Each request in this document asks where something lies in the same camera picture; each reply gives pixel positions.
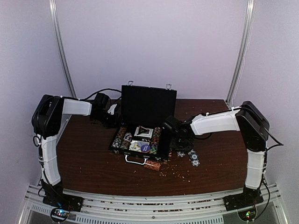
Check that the aluminium frame post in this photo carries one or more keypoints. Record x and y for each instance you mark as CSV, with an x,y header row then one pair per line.
x,y
62,55
247,28

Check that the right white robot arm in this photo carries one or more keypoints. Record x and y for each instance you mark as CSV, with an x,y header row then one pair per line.
x,y
223,166

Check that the black poker case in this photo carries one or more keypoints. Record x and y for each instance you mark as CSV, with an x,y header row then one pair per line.
x,y
147,107

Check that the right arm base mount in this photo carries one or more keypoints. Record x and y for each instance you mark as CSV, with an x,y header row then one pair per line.
x,y
249,197

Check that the playing card deck box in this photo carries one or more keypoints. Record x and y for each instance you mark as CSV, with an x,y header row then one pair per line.
x,y
141,143
149,135

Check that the clear round dealer button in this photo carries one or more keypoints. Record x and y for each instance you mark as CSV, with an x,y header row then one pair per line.
x,y
135,146

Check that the right poker chip row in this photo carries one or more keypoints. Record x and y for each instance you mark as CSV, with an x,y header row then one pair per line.
x,y
155,140

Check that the left poker chip row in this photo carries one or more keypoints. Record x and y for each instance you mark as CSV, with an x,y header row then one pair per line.
x,y
119,137

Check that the triangular all-in button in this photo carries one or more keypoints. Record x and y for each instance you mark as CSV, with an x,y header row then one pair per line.
x,y
141,130

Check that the left aluminium frame post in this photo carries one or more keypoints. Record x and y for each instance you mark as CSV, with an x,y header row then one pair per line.
x,y
62,55

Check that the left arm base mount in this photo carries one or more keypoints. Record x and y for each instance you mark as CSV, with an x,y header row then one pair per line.
x,y
64,201

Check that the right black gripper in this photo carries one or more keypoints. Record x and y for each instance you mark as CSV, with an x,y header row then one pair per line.
x,y
173,144

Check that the purple small blind button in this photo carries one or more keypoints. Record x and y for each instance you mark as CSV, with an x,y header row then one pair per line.
x,y
145,148

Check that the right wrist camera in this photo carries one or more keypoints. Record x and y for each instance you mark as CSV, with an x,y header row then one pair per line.
x,y
174,126

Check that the aluminium front rail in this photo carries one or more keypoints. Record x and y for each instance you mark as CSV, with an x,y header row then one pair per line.
x,y
208,208

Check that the brown poker chip roll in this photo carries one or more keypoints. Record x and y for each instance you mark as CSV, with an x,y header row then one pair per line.
x,y
152,165

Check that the right aluminium frame post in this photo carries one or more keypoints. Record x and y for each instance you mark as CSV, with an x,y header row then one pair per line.
x,y
247,28

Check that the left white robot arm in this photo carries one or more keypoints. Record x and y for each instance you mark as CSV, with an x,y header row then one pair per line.
x,y
46,122

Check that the poker chip row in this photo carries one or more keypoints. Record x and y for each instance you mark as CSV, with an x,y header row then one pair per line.
x,y
126,141
119,137
155,140

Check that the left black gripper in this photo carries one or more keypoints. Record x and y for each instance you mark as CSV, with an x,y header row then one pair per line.
x,y
115,123

